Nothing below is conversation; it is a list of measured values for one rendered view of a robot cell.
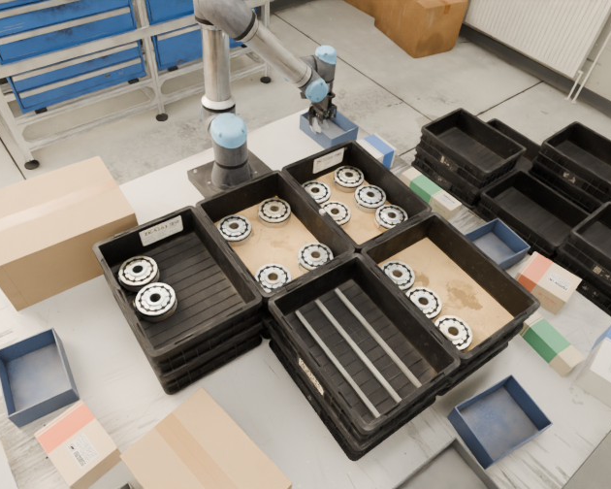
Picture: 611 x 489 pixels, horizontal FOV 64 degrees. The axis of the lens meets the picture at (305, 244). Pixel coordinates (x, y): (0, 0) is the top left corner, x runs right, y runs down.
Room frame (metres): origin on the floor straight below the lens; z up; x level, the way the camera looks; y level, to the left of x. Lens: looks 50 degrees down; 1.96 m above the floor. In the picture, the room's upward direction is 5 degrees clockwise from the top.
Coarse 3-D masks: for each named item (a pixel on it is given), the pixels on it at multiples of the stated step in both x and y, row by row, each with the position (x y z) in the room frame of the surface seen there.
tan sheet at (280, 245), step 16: (256, 208) 1.09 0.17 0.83; (256, 224) 1.02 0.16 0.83; (288, 224) 1.03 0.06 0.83; (256, 240) 0.95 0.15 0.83; (272, 240) 0.96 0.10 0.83; (288, 240) 0.96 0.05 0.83; (304, 240) 0.97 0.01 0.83; (240, 256) 0.88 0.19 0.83; (256, 256) 0.89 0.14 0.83; (272, 256) 0.89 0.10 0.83; (288, 256) 0.90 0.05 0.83
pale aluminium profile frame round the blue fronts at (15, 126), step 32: (256, 0) 3.09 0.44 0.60; (128, 32) 2.53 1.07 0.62; (160, 32) 2.65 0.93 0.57; (32, 64) 2.18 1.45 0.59; (192, 64) 2.79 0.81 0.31; (256, 64) 3.15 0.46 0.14; (0, 96) 2.06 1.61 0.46; (96, 96) 2.37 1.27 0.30; (160, 96) 2.62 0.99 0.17; (96, 128) 2.33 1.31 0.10; (32, 160) 2.09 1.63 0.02
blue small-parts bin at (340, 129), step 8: (304, 120) 1.68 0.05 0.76; (328, 120) 1.77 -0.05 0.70; (336, 120) 1.75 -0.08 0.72; (344, 120) 1.71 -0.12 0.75; (304, 128) 1.68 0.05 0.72; (336, 128) 1.72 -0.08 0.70; (344, 128) 1.71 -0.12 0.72; (352, 128) 1.68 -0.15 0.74; (312, 136) 1.63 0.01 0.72; (320, 136) 1.60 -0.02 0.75; (328, 136) 1.57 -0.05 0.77; (336, 136) 1.66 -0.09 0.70; (344, 136) 1.60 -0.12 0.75; (352, 136) 1.63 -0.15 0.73; (320, 144) 1.60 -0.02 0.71; (328, 144) 1.56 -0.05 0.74; (336, 144) 1.57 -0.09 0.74
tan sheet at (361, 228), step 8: (328, 176) 1.27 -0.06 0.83; (328, 184) 1.23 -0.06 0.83; (336, 192) 1.19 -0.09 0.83; (344, 192) 1.20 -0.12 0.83; (336, 200) 1.16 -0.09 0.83; (344, 200) 1.16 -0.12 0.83; (352, 200) 1.16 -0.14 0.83; (352, 208) 1.13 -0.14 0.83; (352, 216) 1.09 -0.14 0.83; (360, 216) 1.09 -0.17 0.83; (368, 216) 1.09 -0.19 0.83; (352, 224) 1.05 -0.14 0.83; (360, 224) 1.06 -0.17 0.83; (368, 224) 1.06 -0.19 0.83; (352, 232) 1.02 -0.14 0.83; (360, 232) 1.02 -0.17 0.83; (368, 232) 1.03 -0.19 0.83; (376, 232) 1.03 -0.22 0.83; (360, 240) 0.99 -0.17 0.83
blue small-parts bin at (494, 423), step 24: (504, 384) 0.61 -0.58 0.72; (456, 408) 0.51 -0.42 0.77; (480, 408) 0.54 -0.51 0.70; (504, 408) 0.55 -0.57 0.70; (528, 408) 0.54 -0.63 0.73; (480, 432) 0.48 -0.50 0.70; (504, 432) 0.48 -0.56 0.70; (528, 432) 0.49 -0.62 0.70; (480, 456) 0.41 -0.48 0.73; (504, 456) 0.41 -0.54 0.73
